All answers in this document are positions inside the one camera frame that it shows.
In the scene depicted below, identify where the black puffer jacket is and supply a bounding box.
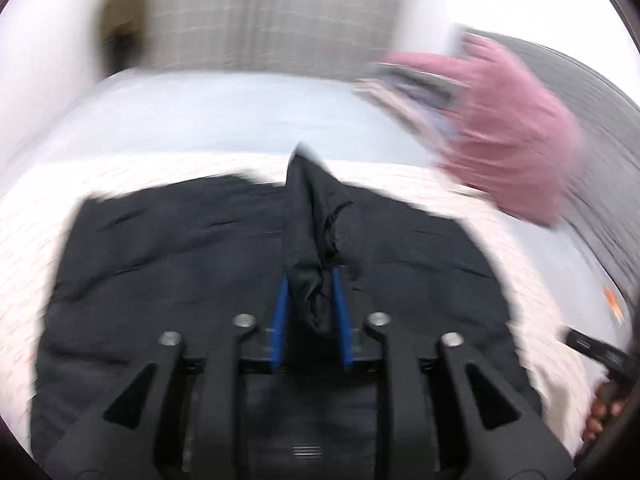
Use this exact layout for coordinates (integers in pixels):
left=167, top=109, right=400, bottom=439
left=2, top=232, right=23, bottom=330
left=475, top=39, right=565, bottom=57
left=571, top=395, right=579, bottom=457
left=30, top=152, right=542, bottom=479

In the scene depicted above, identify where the folded clothes stack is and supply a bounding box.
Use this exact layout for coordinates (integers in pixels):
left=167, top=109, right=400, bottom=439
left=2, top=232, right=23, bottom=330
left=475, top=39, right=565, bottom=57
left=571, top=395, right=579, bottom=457
left=354, top=63, right=469, bottom=155

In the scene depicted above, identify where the person right hand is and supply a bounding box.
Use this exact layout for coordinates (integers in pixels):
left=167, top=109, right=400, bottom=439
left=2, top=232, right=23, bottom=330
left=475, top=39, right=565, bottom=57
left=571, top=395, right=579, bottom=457
left=582, top=382, right=627, bottom=443

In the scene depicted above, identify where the grey quilted headboard cushion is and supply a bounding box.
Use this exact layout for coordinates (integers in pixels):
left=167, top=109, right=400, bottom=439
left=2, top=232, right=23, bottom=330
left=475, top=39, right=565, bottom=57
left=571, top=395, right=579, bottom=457
left=470, top=29, right=639, bottom=302

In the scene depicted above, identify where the pink velvet pillow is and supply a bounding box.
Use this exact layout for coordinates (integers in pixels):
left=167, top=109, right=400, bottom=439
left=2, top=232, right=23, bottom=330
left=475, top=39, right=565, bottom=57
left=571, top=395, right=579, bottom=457
left=386, top=34, right=582, bottom=226

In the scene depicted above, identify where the white cherry print bedsheet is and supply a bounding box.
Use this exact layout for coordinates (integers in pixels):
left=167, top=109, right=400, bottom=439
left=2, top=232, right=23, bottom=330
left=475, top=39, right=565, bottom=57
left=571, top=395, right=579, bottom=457
left=1, top=70, right=629, bottom=452

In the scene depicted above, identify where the grey dotted curtain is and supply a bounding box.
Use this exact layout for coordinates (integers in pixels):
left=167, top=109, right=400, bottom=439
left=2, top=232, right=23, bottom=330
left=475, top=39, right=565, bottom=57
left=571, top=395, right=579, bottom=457
left=143, top=0, right=401, bottom=80

